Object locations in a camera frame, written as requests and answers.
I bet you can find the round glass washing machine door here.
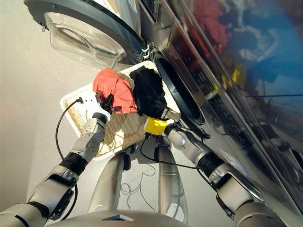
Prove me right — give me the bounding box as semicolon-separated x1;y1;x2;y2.
23;0;148;70

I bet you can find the grey washing machine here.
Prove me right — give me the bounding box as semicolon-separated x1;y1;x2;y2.
134;0;303;227

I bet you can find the thin grey floor wire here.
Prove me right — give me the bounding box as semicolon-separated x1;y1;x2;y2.
120;162;157;209

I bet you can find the black basket stand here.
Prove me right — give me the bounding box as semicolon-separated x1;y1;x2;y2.
122;141;160;171

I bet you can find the black garment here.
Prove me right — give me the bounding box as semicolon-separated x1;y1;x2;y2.
129;66;168;119

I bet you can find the silver robot leg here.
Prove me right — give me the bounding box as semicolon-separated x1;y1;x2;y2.
87;151;126;213
156;137;189;224

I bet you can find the blue energy label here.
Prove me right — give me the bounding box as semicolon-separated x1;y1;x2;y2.
219;148;240;166

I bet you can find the orange garment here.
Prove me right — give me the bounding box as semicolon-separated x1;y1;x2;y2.
92;68;139;115

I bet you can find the yellow wrist camera mount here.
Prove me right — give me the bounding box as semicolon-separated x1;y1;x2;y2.
144;117;175;136

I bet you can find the grey robot torso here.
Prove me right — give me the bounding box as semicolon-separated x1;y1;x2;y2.
45;209;190;227

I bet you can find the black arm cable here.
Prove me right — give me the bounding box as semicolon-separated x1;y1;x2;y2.
55;97;84;222
139;122;218;190

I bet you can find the pale woven basket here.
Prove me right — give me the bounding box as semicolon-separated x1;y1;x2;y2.
59;60;182;162

